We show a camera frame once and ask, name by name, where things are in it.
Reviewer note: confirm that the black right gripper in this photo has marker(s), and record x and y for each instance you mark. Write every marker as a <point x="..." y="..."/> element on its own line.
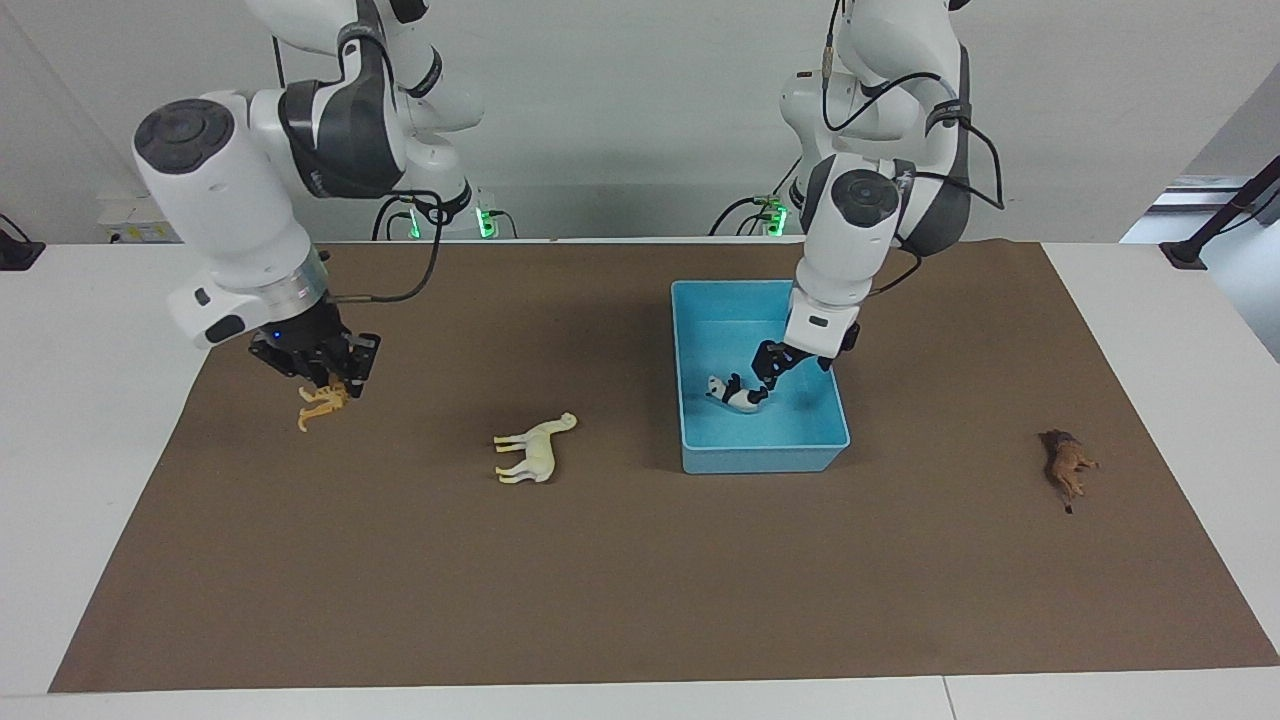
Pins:
<point x="320" y="345"/>

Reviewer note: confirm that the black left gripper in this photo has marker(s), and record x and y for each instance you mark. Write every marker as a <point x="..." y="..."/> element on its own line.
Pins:
<point x="800" y="357"/>

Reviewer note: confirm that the orange tiger toy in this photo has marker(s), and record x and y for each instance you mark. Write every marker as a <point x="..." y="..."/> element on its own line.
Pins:
<point x="320" y="405"/>

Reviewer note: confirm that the black white panda toy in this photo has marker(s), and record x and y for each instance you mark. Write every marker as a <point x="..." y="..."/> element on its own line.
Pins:
<point x="740" y="398"/>

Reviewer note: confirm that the cream horse toy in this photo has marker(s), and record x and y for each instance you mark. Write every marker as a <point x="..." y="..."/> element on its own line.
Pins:
<point x="538" y="450"/>

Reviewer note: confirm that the brown lion toy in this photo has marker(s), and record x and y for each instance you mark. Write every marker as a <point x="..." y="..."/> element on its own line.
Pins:
<point x="1065" y="462"/>

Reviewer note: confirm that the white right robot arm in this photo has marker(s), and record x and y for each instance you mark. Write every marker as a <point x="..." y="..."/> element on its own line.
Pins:
<point x="230" y="200"/>

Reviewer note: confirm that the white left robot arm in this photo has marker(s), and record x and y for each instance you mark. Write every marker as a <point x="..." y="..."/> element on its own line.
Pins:
<point x="850" y="250"/>

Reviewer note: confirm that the light blue storage box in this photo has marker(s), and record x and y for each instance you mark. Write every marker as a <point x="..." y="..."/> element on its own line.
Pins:
<point x="757" y="440"/>

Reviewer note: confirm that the white cardboard box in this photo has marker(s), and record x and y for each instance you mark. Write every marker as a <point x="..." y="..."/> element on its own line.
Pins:
<point x="135" y="225"/>

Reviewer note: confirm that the brown table mat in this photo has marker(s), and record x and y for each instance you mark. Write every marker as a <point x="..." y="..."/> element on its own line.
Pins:
<point x="500" y="590"/>

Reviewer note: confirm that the black table clamp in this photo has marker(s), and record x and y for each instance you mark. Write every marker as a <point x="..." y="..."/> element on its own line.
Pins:
<point x="18" y="250"/>

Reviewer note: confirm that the black clamp stand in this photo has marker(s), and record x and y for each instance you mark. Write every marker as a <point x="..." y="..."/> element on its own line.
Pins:
<point x="1225" y="215"/>

